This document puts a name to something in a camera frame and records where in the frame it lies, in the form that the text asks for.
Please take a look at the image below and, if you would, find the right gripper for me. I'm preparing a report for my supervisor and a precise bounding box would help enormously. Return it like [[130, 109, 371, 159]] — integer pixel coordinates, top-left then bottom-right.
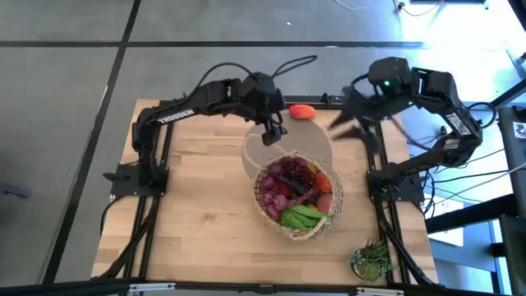
[[327, 56, 413, 144]]

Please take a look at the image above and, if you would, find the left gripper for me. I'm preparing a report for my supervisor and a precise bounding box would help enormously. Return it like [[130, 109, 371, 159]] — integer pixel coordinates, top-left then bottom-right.
[[240, 72, 289, 147]]

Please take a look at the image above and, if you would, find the red orange mango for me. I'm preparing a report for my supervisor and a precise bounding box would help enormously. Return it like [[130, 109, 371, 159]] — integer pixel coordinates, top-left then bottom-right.
[[288, 104, 317, 121]]

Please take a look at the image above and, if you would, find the red grape bunch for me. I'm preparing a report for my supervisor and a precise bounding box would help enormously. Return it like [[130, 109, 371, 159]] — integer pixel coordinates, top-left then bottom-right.
[[279, 155, 318, 188]]

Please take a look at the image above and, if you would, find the dark purple eggplant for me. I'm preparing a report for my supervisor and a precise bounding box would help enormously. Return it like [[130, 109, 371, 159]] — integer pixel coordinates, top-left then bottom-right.
[[279, 174, 316, 197]]

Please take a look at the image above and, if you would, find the small orange fruit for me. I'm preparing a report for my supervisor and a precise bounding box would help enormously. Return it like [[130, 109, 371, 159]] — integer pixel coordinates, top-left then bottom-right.
[[315, 171, 334, 195]]

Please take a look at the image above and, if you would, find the woven straw basket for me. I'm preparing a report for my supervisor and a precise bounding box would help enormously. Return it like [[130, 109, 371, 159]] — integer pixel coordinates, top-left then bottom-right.
[[241, 123, 344, 242]]

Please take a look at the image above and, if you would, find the pink peach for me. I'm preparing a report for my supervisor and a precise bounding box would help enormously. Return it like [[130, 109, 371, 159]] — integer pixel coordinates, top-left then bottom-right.
[[316, 192, 334, 215]]

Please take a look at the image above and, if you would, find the green celery bunch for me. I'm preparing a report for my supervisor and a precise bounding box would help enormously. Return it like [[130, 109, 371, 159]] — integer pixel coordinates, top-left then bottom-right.
[[280, 204, 330, 233]]

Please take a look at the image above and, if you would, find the potted succulent plant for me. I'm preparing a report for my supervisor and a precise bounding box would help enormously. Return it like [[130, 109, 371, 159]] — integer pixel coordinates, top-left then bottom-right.
[[347, 239, 399, 284]]

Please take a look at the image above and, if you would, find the white floor box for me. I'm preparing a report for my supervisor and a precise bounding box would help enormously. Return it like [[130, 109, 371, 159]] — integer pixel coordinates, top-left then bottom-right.
[[427, 192, 465, 247]]

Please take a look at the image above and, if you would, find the black floor beam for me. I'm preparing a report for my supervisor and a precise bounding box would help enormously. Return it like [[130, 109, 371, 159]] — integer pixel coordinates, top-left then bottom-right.
[[425, 192, 526, 235]]

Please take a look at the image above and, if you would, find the black desk leg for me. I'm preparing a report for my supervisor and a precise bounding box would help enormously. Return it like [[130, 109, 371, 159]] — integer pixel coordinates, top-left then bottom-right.
[[468, 77, 526, 111]]

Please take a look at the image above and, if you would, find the black side table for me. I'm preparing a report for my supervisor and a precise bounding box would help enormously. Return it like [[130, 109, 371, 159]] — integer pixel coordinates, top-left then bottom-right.
[[496, 104, 526, 296]]

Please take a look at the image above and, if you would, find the black rig beam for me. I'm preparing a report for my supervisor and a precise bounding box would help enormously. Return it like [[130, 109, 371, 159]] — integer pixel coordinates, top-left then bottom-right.
[[0, 277, 526, 296]]

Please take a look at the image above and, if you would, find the grey chair leg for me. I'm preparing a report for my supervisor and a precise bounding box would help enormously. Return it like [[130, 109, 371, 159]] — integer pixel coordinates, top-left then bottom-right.
[[0, 180, 32, 201]]

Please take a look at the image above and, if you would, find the black flat mount bar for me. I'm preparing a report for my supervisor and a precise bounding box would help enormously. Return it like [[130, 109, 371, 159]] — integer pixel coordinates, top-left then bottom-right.
[[283, 93, 350, 104]]

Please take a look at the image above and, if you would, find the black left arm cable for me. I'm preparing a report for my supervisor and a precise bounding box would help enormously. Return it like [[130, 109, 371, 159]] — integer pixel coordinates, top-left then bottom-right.
[[191, 54, 319, 104]]

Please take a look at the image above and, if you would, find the thin white floor cable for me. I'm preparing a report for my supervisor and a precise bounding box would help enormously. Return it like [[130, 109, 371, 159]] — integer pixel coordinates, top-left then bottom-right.
[[335, 0, 445, 18]]

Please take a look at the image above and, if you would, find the right base cable bundle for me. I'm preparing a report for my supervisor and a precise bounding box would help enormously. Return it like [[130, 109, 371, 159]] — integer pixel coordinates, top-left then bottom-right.
[[376, 201, 439, 287]]

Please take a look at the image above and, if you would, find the base cable bundle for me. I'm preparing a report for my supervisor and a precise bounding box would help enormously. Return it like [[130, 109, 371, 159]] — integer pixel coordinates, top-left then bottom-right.
[[376, 201, 439, 287], [98, 196, 161, 280]]

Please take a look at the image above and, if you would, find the black floor cable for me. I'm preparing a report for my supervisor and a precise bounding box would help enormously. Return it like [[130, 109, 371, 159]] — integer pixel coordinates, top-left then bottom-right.
[[431, 147, 506, 186]]

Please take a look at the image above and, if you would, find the grey floor cable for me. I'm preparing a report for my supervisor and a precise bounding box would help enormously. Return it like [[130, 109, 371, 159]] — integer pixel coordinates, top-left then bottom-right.
[[427, 160, 526, 198]]

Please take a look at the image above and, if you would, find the left base cable bundle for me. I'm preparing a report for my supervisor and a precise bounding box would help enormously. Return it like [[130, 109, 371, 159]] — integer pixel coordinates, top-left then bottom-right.
[[98, 196, 161, 280]]

